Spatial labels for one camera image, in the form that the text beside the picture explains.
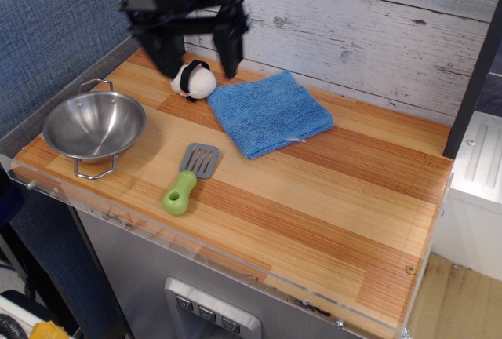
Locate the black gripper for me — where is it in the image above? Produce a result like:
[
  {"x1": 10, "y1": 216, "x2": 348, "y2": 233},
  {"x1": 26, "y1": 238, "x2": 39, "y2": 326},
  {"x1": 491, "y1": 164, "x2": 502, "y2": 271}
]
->
[{"x1": 119, "y1": 0, "x2": 249, "y2": 78}]

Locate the green handled grey spatula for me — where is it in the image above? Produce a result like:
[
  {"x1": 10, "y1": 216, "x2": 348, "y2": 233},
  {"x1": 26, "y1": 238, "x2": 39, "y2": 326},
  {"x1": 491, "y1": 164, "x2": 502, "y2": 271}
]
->
[{"x1": 162, "y1": 143, "x2": 220, "y2": 216}]

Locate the white plush with black band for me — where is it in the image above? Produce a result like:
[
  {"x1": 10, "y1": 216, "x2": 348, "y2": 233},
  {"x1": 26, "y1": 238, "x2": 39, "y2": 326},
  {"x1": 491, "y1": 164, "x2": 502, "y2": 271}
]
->
[{"x1": 170, "y1": 60, "x2": 216, "y2": 101}]

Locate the blue folded cloth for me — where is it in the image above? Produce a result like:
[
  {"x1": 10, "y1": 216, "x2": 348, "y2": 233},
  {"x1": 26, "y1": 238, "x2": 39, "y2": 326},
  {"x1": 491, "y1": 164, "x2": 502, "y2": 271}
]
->
[{"x1": 208, "y1": 71, "x2": 333, "y2": 159}]

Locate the clear acrylic table guard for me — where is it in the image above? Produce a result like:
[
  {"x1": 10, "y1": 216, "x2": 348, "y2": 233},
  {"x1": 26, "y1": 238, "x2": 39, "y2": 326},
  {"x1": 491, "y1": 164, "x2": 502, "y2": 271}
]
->
[{"x1": 2, "y1": 145, "x2": 451, "y2": 338}]

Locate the steel cabinet front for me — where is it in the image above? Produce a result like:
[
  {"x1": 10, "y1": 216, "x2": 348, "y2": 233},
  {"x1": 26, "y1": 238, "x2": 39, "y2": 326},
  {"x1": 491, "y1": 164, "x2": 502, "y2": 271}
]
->
[{"x1": 78, "y1": 211, "x2": 356, "y2": 338}]

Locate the silver button control panel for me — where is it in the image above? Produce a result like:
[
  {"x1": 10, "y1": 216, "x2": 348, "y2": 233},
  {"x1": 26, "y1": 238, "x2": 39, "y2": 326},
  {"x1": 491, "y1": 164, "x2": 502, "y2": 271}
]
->
[{"x1": 164, "y1": 277, "x2": 262, "y2": 338}]

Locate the yellow object at corner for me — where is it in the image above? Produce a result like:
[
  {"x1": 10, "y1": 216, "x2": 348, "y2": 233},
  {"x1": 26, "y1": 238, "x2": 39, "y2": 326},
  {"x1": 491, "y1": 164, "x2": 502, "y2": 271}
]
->
[{"x1": 28, "y1": 321, "x2": 70, "y2": 339}]

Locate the white side cabinet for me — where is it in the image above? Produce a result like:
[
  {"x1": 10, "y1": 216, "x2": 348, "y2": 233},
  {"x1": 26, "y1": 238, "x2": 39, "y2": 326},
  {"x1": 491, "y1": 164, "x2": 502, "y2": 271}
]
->
[{"x1": 432, "y1": 111, "x2": 501, "y2": 280}]

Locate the steel bowl with handles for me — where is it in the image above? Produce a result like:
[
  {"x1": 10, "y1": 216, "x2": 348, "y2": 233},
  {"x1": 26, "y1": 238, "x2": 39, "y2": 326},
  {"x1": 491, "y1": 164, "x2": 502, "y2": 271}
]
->
[{"x1": 42, "y1": 78, "x2": 147, "y2": 180}]

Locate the dark right vertical post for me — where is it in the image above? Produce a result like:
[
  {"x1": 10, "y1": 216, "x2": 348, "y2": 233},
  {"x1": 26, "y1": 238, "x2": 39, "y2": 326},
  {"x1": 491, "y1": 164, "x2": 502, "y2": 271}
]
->
[{"x1": 442, "y1": 0, "x2": 501, "y2": 159}]

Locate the black corrugated hose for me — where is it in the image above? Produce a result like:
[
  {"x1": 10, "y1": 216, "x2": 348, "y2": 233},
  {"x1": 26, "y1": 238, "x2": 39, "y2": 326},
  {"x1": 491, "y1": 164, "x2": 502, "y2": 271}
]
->
[{"x1": 0, "y1": 314, "x2": 27, "y2": 339}]

